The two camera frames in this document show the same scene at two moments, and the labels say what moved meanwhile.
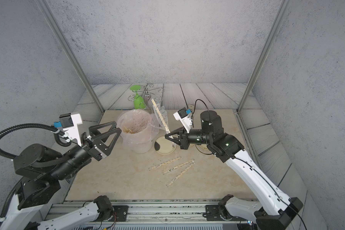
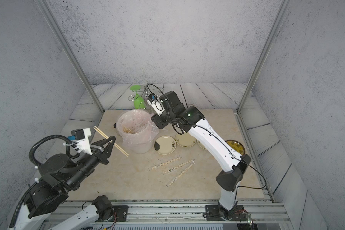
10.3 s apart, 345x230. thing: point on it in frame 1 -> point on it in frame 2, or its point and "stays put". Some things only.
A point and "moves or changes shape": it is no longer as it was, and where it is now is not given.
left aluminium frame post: [56, 26] stays put
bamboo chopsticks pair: [165, 126] moves or changes shape
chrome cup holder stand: [147, 95] stays put
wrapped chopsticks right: [181, 174] stays put
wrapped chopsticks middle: [178, 166] stays put
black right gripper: [184, 140] -> [157, 119]
